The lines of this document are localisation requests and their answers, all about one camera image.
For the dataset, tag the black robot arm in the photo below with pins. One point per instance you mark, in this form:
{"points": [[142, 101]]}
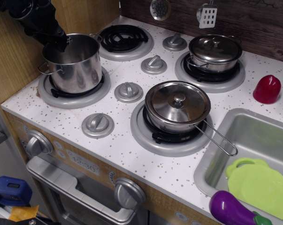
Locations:
{"points": [[21, 9]]}

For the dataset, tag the yellow cloth scrap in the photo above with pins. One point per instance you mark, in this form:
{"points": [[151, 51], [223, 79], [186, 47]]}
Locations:
{"points": [[20, 213]]}

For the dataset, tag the purple toy eggplant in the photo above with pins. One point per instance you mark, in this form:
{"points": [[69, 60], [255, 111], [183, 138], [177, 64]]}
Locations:
{"points": [[225, 208]]}

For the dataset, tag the grey front stove knob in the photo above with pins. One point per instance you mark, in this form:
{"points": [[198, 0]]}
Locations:
{"points": [[97, 125]]}

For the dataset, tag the front right stove burner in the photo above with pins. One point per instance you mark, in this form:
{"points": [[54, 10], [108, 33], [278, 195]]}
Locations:
{"points": [[166, 144]]}

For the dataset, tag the grey middle stove knob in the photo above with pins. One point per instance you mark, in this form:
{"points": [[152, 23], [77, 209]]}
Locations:
{"points": [[154, 66]]}

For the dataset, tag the steel saucepan with long handle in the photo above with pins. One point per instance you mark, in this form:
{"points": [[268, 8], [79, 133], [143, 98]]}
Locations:
{"points": [[178, 118]]}

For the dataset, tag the front left stove burner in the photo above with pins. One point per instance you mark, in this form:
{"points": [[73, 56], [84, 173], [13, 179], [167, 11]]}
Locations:
{"points": [[44, 89]]}

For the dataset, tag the steel pot lid with knob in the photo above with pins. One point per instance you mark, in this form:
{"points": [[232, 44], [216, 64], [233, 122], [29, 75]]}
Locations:
{"points": [[215, 48]]}

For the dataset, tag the green toy plate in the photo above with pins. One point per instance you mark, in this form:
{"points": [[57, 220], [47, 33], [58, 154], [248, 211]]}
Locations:
{"points": [[254, 182]]}

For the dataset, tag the grey back stove knob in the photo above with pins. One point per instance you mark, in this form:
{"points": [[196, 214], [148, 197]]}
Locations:
{"points": [[174, 43]]}

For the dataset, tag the hanging steel skimmer ladle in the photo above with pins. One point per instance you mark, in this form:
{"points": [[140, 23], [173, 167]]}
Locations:
{"points": [[160, 9]]}

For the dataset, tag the tall stainless steel pot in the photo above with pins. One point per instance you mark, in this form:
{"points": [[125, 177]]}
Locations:
{"points": [[78, 68]]}

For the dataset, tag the stove burner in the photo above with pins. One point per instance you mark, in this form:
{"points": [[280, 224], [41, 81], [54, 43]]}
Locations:
{"points": [[44, 89], [166, 144], [125, 43], [208, 81]]}

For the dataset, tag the hanging steel slotted spatula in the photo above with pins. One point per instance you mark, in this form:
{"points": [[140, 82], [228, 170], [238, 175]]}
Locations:
{"points": [[206, 15]]}

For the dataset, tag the steel saucepan lid with knob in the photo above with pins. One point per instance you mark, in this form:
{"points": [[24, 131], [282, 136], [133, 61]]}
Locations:
{"points": [[177, 91]]}

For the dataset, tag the blue plastic clamp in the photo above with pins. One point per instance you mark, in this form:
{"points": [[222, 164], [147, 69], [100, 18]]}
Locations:
{"points": [[14, 192]]}

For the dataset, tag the grey oven dial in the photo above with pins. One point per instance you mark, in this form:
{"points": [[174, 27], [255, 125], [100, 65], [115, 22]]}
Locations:
{"points": [[128, 194], [38, 144]]}

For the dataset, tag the grey toy sink basin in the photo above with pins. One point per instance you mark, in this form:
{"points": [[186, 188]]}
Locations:
{"points": [[246, 134]]}

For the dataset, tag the right grey oven dial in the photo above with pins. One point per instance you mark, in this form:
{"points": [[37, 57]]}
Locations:
{"points": [[128, 194]]}

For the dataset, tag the grey oven door handle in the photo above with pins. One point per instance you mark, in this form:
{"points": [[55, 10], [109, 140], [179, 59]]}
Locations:
{"points": [[76, 199]]}

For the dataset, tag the grey stove knob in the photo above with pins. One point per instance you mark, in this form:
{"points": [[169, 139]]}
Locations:
{"points": [[97, 125], [154, 66], [128, 92], [174, 43]]}

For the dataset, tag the left grey oven dial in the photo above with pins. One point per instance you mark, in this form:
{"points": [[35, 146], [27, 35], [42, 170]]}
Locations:
{"points": [[38, 144]]}

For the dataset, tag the back left stove burner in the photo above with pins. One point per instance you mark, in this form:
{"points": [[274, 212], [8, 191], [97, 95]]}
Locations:
{"points": [[125, 43]]}

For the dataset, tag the oven clock display panel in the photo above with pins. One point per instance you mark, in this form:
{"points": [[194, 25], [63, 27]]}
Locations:
{"points": [[84, 163]]}

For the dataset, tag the back right stove burner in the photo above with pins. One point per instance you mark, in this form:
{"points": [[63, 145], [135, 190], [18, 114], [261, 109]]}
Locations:
{"points": [[208, 81]]}

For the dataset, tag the steel two-handled pot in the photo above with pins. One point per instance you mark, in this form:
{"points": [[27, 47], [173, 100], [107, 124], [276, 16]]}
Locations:
{"points": [[212, 67]]}

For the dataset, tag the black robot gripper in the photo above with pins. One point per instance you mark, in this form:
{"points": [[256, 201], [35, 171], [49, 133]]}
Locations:
{"points": [[46, 30]]}

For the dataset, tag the red toy pepper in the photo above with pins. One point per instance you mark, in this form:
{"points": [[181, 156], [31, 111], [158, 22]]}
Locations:
{"points": [[267, 90]]}

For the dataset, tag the grey centre stove knob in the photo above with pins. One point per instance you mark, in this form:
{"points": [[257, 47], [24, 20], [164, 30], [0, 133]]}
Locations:
{"points": [[128, 92]]}

